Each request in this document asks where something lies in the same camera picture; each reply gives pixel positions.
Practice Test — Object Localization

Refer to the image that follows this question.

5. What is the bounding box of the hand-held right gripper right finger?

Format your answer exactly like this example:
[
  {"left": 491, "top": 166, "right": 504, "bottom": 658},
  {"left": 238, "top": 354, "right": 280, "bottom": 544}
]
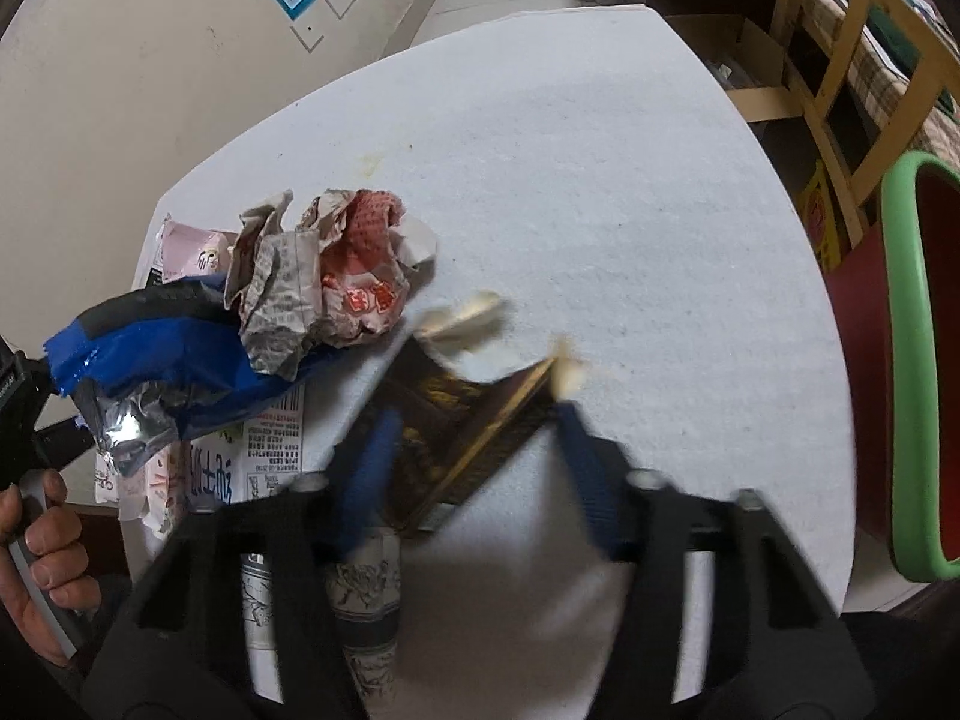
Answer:
[{"left": 551, "top": 397, "right": 878, "bottom": 720}]

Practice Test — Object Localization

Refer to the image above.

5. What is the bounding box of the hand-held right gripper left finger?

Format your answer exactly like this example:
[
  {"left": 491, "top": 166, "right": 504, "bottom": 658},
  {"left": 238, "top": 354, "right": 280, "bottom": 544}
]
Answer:
[{"left": 79, "top": 409, "right": 410, "bottom": 720}]

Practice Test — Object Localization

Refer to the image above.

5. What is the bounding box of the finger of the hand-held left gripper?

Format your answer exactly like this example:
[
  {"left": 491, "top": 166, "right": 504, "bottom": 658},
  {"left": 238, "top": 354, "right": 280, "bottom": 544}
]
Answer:
[
  {"left": 75, "top": 281, "right": 241, "bottom": 331},
  {"left": 34, "top": 416, "right": 102, "bottom": 470}
]

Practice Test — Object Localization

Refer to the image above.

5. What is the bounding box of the dark blue foil bag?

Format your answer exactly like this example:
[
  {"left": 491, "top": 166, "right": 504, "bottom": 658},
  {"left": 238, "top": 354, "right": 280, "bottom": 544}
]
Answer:
[{"left": 45, "top": 277, "right": 308, "bottom": 477}]

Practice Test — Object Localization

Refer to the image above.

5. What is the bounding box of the dark gold wrapper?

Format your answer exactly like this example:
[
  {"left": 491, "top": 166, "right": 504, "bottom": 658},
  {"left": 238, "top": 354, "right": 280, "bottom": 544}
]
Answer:
[{"left": 375, "top": 291, "right": 593, "bottom": 539}]

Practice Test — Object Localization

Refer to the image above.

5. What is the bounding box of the printed paper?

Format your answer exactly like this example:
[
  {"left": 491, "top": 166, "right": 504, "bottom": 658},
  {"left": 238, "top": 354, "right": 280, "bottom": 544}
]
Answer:
[{"left": 225, "top": 187, "right": 437, "bottom": 380}]

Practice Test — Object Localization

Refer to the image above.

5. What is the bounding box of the red bin with green rim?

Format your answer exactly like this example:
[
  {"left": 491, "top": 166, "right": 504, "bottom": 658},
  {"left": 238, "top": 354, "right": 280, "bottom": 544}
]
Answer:
[{"left": 825, "top": 150, "right": 960, "bottom": 586}]

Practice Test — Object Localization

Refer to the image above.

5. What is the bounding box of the person's left hand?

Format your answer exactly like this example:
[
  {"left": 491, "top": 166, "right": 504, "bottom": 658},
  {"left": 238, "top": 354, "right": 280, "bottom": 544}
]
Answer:
[{"left": 0, "top": 469, "right": 106, "bottom": 668}]

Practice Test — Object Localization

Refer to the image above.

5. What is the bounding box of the pink white snack wrapper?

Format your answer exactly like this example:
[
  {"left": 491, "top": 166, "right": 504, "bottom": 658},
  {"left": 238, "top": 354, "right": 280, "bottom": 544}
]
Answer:
[{"left": 94, "top": 214, "right": 241, "bottom": 541}]

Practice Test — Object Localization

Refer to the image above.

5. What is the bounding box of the printed paper cup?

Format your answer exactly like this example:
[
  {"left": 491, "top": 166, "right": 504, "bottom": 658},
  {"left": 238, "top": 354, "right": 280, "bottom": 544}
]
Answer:
[{"left": 240, "top": 525, "right": 406, "bottom": 720}]

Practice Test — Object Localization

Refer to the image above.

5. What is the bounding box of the yellow red packet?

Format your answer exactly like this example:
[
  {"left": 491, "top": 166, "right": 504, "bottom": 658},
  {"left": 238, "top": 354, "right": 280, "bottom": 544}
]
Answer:
[{"left": 795, "top": 161, "right": 845, "bottom": 275}]

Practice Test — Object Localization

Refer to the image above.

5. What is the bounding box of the cardboard box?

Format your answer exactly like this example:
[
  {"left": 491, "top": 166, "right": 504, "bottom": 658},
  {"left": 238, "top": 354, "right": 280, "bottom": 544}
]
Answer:
[{"left": 667, "top": 13, "right": 807, "bottom": 122}]

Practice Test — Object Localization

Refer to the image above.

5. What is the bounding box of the brown plaid quilt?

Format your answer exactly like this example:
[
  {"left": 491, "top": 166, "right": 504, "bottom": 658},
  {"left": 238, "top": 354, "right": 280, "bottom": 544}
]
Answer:
[{"left": 802, "top": 0, "right": 960, "bottom": 173}]

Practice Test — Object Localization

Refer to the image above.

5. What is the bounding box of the wooden bed frame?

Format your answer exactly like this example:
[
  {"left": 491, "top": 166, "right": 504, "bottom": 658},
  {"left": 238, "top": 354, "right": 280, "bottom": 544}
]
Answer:
[{"left": 772, "top": 0, "right": 960, "bottom": 248}]

